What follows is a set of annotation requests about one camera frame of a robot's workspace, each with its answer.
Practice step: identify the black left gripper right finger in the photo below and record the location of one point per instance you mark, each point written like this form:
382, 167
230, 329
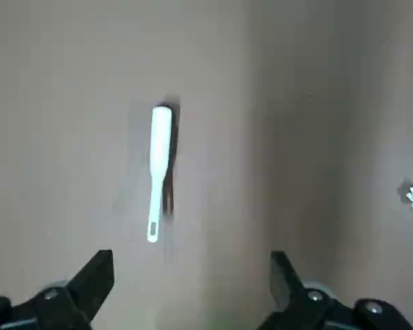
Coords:
289, 292

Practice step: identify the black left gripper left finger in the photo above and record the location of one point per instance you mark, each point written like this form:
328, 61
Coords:
82, 285

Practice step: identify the white brush with black bristles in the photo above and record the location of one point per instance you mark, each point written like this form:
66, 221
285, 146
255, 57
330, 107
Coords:
158, 144

